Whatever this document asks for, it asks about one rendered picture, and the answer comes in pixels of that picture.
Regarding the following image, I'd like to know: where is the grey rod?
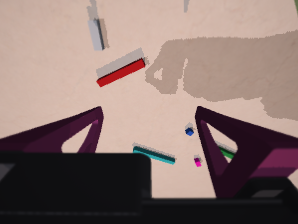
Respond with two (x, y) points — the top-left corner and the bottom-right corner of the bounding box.
(87, 20), (105, 51)

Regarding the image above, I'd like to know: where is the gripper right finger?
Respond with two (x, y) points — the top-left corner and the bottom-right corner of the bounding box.
(195, 106), (298, 197)

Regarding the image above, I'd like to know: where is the dark red rectangular bar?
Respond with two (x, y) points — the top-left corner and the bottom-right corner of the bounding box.
(97, 58), (145, 87)

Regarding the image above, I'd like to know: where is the turquoise rod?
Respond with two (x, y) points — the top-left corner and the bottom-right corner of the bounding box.
(133, 146), (175, 165)

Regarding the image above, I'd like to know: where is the green rod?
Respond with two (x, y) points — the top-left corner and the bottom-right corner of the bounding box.
(218, 146), (235, 159)

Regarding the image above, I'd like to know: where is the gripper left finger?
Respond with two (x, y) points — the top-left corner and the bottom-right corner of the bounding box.
(0, 106), (104, 153)

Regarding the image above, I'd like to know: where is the small blue cube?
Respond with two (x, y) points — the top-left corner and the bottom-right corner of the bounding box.
(185, 127), (194, 136)

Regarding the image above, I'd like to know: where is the magenta rectangular block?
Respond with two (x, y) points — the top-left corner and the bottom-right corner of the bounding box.
(194, 158), (201, 167)

